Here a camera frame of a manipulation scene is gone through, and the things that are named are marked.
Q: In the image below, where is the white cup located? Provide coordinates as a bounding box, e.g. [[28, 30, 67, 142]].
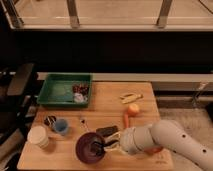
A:
[[27, 126, 49, 148]]

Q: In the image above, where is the purple bowl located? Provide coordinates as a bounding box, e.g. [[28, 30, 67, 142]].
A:
[[75, 132, 105, 164]]

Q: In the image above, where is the dark red item in tray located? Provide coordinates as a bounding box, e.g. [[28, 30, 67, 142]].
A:
[[72, 84, 89, 95]]

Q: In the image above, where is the white item in tray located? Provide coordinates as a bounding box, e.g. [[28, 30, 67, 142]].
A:
[[74, 93, 88, 103]]

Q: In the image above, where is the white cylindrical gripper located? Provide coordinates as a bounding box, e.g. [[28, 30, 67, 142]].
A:
[[104, 127, 138, 155]]

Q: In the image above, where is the yellow banana peel toy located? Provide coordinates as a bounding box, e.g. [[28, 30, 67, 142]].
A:
[[120, 93, 143, 104]]

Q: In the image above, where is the blue cup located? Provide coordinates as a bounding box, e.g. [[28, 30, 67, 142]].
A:
[[53, 119, 69, 136]]

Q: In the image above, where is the black dish brush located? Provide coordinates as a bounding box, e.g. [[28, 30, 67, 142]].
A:
[[90, 140, 118, 155]]

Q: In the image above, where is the dark sponge block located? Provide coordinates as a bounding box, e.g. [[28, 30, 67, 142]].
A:
[[96, 126, 118, 137]]

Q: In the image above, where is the small black round object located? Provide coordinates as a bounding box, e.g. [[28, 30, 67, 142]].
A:
[[44, 115, 56, 126]]

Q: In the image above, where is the orange bowl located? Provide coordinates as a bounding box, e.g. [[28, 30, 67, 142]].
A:
[[145, 147, 163, 155]]

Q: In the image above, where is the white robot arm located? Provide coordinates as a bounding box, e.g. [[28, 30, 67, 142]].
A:
[[105, 120, 213, 171]]

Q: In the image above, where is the green plastic tray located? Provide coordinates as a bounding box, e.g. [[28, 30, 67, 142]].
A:
[[37, 73, 92, 108]]

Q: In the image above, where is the orange carrot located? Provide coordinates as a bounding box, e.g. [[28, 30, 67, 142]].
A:
[[123, 113, 129, 128]]

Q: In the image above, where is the peach apple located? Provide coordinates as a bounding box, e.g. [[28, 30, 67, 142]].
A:
[[127, 104, 140, 116]]

